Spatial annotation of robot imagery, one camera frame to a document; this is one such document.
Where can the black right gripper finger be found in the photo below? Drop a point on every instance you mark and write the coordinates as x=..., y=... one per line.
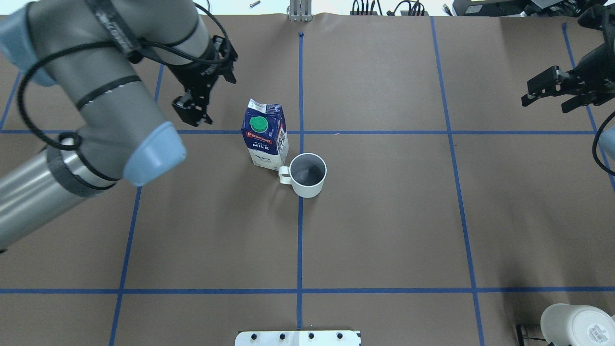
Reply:
x=552, y=82
x=577, y=101

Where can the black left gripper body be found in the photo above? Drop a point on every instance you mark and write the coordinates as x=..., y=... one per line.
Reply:
x=193, y=78

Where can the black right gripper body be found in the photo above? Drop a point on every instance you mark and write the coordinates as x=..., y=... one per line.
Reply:
x=596, y=67

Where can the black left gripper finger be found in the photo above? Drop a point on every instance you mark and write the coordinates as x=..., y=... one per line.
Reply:
x=191, y=111

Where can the milk carton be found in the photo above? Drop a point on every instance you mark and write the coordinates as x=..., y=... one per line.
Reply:
x=264, y=133

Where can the white mug grey interior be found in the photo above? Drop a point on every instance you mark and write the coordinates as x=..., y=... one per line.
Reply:
x=306, y=174

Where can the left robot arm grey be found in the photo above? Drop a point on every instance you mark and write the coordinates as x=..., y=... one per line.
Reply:
x=89, y=49

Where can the white cup on rack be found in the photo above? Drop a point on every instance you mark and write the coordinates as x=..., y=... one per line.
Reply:
x=577, y=325

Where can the black laptop monitor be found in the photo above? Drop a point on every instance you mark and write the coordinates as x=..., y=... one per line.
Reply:
x=523, y=8

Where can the black usb hub lower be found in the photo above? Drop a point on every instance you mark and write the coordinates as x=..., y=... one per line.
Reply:
x=415, y=9

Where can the black usb hub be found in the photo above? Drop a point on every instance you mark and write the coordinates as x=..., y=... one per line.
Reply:
x=365, y=8
x=415, y=9

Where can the black usb hub upper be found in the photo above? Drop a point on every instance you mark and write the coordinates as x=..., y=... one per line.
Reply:
x=365, y=8

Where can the aluminium frame post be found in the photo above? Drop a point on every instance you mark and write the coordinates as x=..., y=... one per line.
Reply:
x=300, y=11

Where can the black wire cup rack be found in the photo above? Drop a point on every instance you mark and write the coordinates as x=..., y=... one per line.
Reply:
x=530, y=335

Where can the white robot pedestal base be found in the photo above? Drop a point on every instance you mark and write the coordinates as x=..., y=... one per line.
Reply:
x=332, y=337

